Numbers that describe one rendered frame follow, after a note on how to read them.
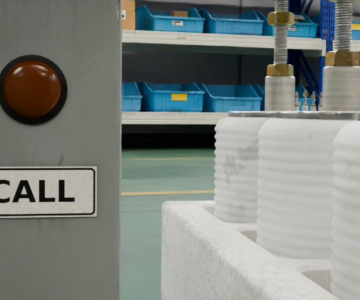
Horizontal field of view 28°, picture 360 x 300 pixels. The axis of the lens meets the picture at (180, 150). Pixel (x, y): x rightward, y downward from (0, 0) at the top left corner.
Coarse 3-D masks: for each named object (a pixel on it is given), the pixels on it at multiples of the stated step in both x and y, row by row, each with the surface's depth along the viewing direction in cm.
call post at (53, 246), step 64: (0, 0) 28; (64, 0) 28; (0, 64) 28; (64, 64) 28; (0, 128) 28; (64, 128) 28; (0, 192) 28; (64, 192) 28; (0, 256) 28; (64, 256) 29
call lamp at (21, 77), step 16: (32, 64) 28; (16, 80) 28; (32, 80) 28; (48, 80) 28; (16, 96) 28; (32, 96) 28; (48, 96) 28; (16, 112) 28; (32, 112) 28; (48, 112) 28
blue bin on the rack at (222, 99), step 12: (204, 96) 511; (216, 96) 544; (228, 96) 547; (240, 96) 539; (252, 96) 518; (204, 108) 513; (216, 108) 495; (228, 108) 498; (240, 108) 500; (252, 108) 503
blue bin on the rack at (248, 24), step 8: (208, 16) 501; (216, 16) 540; (224, 16) 542; (232, 16) 543; (240, 16) 543; (248, 16) 527; (256, 16) 512; (208, 24) 505; (216, 24) 491; (224, 24) 492; (232, 24) 494; (240, 24) 495; (248, 24) 497; (256, 24) 498; (208, 32) 506; (216, 32) 492; (224, 32) 493; (232, 32) 494; (240, 32) 496; (248, 32) 498; (256, 32) 499
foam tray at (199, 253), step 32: (192, 224) 48; (224, 224) 47; (256, 224) 47; (192, 256) 46; (224, 256) 38; (256, 256) 37; (192, 288) 46; (224, 288) 37; (256, 288) 31; (288, 288) 30; (320, 288) 30
